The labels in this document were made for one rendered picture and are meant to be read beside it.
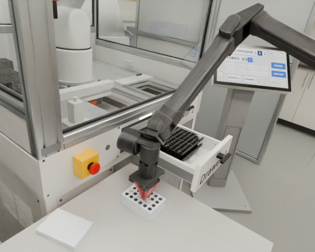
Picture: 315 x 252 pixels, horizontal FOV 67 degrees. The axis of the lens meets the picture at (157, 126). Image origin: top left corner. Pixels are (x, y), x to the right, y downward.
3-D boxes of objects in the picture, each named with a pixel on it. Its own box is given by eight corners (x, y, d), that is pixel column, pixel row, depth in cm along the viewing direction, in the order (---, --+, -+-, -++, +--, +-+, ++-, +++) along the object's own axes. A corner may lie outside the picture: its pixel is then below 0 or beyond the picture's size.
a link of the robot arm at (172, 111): (245, 17, 68) (243, 42, 78) (228, 11, 71) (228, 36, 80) (156, 135, 63) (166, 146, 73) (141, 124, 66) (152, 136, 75)
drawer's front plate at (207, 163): (226, 158, 100) (233, 135, 95) (194, 194, 78) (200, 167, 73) (222, 156, 101) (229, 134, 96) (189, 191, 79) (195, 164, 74)
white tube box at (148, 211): (164, 207, 79) (166, 198, 78) (149, 222, 73) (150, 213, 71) (136, 189, 85) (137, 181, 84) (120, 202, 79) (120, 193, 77)
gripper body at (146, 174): (127, 181, 70) (129, 160, 67) (148, 166, 78) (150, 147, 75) (144, 191, 67) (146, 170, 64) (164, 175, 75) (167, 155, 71)
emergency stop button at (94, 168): (101, 172, 77) (101, 162, 75) (91, 178, 74) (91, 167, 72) (95, 168, 78) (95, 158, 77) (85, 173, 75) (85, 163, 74)
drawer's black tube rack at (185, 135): (200, 150, 100) (203, 137, 97) (179, 169, 86) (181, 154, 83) (158, 131, 110) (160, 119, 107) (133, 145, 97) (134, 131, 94)
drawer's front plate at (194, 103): (194, 114, 139) (198, 96, 134) (167, 129, 117) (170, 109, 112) (192, 113, 140) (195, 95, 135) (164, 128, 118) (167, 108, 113)
